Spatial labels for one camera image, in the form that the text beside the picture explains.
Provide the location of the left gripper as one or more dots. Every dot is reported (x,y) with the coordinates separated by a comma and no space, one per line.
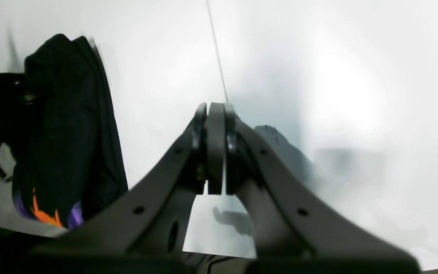
(13,129)

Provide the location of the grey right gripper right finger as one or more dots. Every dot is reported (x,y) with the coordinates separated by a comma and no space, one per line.
(294,231)

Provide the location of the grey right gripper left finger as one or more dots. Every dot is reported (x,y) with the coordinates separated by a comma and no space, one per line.
(144,231)

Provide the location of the black T-shirt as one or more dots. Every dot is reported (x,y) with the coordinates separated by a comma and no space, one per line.
(70,166)

